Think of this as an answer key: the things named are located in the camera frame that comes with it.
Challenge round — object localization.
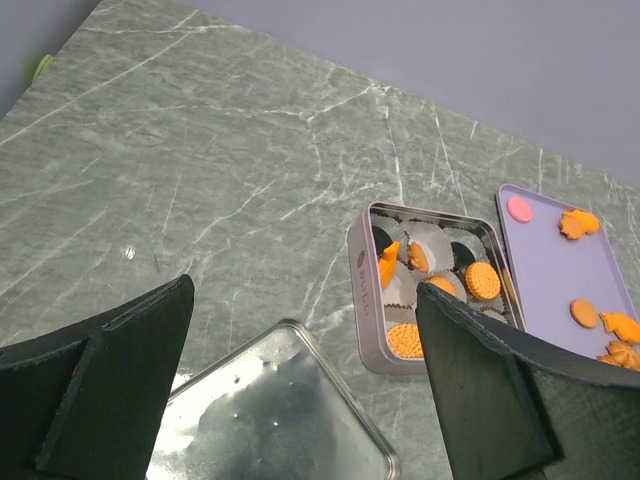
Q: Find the plain orange scalloped cookie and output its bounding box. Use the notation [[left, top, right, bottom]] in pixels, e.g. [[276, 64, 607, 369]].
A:
[[428, 276, 457, 296]]

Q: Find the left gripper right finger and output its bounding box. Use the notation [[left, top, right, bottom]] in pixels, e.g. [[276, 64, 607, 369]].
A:
[[416, 283, 639, 479]]

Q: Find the orange dotted round cookie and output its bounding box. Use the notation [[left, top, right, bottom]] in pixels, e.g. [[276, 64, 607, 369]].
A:
[[387, 324, 423, 359]]

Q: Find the orange round biscuit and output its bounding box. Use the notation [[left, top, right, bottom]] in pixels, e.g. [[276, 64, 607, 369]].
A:
[[465, 261, 501, 301]]

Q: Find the orange fish cookie top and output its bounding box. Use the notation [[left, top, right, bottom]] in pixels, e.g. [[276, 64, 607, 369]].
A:
[[558, 209, 600, 240]]

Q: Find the pink round cookie top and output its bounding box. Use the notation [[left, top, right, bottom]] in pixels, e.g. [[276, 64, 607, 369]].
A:
[[506, 197, 533, 224]]

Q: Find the orange flower cookie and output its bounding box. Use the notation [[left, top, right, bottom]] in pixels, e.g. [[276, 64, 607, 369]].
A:
[[598, 340, 640, 371]]

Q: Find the silver tin lid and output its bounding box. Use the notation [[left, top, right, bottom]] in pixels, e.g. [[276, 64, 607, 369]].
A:
[[146, 319, 401, 479]]

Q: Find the green sticker on wall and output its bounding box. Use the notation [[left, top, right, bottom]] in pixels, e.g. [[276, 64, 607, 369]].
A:
[[32, 54, 54, 82]]

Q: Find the plain orange round cookie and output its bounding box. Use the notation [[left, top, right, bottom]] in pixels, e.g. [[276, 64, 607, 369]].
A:
[[570, 298, 600, 329]]

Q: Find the square cookie tin box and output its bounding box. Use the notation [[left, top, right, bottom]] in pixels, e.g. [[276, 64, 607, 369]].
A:
[[347, 202, 524, 374]]

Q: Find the lavender plastic tray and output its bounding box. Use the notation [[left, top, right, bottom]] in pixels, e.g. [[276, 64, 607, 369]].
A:
[[496, 184, 638, 359]]

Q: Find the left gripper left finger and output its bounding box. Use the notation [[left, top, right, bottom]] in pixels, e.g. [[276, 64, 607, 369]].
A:
[[1, 274, 194, 479]]

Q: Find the black round cookie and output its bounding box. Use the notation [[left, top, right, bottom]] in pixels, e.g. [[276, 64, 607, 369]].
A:
[[371, 225, 394, 257], [451, 241, 476, 271]]

